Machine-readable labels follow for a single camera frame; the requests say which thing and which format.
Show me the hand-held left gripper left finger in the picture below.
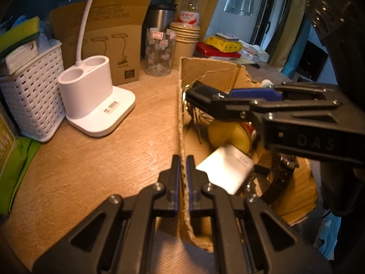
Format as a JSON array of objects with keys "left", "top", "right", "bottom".
[{"left": 33, "top": 154, "right": 181, "bottom": 274}]

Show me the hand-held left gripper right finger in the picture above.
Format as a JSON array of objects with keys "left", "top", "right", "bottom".
[{"left": 186, "top": 155, "right": 333, "bottom": 274}]

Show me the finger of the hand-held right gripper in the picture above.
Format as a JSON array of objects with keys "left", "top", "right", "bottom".
[
  {"left": 185, "top": 85, "right": 357, "bottom": 132},
  {"left": 229, "top": 82, "right": 343, "bottom": 101}
]

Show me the black car key bunch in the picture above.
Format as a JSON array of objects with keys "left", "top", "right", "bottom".
[{"left": 184, "top": 81, "right": 211, "bottom": 145}]

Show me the cardboard box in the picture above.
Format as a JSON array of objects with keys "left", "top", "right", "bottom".
[{"left": 178, "top": 57, "right": 318, "bottom": 253}]

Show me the yellow lid can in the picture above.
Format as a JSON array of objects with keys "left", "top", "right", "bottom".
[{"left": 208, "top": 120, "right": 257, "bottom": 155}]

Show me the white charger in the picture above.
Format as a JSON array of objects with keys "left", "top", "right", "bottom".
[{"left": 195, "top": 144, "right": 254, "bottom": 196}]

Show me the brown leather strap wristwatch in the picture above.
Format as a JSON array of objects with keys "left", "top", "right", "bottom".
[{"left": 247, "top": 151, "right": 298, "bottom": 206}]

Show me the white tissue packet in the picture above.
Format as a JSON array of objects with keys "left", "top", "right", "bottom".
[{"left": 242, "top": 44, "right": 270, "bottom": 63}]

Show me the red packet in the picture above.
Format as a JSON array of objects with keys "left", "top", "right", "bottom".
[{"left": 195, "top": 42, "right": 241, "bottom": 59}]

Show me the yellow packet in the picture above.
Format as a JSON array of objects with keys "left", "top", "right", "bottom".
[{"left": 206, "top": 36, "right": 243, "bottom": 52}]

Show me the small white device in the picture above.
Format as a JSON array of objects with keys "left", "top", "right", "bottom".
[{"left": 215, "top": 32, "right": 240, "bottom": 42}]

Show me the stack of paper cups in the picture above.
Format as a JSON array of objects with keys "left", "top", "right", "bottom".
[{"left": 168, "top": 22, "right": 201, "bottom": 67}]

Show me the patterned glass cup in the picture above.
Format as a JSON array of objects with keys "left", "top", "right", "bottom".
[{"left": 144, "top": 28, "right": 177, "bottom": 76}]

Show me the light blue cloth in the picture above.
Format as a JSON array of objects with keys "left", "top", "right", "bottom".
[{"left": 314, "top": 211, "right": 343, "bottom": 260}]

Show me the clear plastic water bottle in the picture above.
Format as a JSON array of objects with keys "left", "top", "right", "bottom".
[{"left": 179, "top": 0, "right": 201, "bottom": 26}]

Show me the yellow curtain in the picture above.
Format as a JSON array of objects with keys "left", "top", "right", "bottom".
[{"left": 174, "top": 0, "right": 229, "bottom": 39}]

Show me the printed cardboard lamp package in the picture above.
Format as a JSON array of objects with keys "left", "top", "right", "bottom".
[{"left": 50, "top": 0, "right": 152, "bottom": 86}]

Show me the steel thermos mug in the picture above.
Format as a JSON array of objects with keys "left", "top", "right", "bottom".
[{"left": 145, "top": 4, "right": 179, "bottom": 35}]

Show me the dark cloth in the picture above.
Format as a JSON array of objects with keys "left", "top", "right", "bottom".
[{"left": 305, "top": 0, "right": 365, "bottom": 92}]

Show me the white desk lamp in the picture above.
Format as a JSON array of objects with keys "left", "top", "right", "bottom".
[{"left": 58, "top": 0, "right": 136, "bottom": 137}]

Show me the green cloth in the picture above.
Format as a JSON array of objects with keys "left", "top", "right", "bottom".
[{"left": 0, "top": 103, "right": 42, "bottom": 216}]

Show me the white plastic woven basket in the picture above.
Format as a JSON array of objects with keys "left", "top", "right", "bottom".
[{"left": 0, "top": 42, "right": 65, "bottom": 142}]

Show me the blue plastic bag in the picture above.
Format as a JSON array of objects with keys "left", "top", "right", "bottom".
[{"left": 38, "top": 20, "right": 62, "bottom": 55}]

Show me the white paper pack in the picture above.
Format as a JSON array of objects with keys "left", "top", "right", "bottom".
[{"left": 6, "top": 40, "right": 39, "bottom": 75}]

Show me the yellow green sponge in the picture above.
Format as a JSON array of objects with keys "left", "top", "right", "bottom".
[{"left": 0, "top": 16, "right": 40, "bottom": 59}]

